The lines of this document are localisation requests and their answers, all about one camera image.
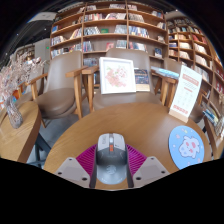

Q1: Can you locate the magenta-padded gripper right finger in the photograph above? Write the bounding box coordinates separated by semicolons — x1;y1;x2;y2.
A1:
125;144;171;189

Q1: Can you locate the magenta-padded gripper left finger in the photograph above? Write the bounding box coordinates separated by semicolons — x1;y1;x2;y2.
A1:
54;144;99;190

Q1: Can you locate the grey computer mouse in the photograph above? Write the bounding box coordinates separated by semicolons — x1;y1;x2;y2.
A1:
95;132;129;186

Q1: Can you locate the round light blue mouse pad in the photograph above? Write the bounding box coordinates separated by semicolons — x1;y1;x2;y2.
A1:
167;125;205;170

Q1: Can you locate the brown padded wooden armchair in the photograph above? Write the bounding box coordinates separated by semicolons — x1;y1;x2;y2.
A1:
163;57;209;124
24;50;89;121
81;47;178;113

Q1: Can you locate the round wooden side table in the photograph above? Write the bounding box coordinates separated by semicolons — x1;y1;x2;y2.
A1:
0;100;53;164
203;114;224;160

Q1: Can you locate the glass vase with pink flowers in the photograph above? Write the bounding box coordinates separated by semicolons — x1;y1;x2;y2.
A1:
0;51;46;130

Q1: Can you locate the white sign with wooden base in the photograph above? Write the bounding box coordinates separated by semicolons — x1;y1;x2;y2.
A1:
168;64;203;124

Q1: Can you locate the dark cover book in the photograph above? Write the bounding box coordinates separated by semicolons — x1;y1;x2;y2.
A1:
133;68;151;92

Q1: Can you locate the stack of books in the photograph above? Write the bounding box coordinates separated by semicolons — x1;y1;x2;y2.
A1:
201;106;221;128

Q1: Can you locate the white framed floral picture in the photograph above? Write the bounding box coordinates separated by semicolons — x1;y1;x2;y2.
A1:
98;56;137;95

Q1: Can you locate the distant wooden bookshelf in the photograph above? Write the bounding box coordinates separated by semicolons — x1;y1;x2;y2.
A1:
14;44;36;63

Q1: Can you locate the angled wooden bookshelf with books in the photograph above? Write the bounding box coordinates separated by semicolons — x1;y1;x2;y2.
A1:
165;18;224;114

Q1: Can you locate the wide wooden bookshelf with books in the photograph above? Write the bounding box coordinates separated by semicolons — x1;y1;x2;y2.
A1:
49;2;168;68

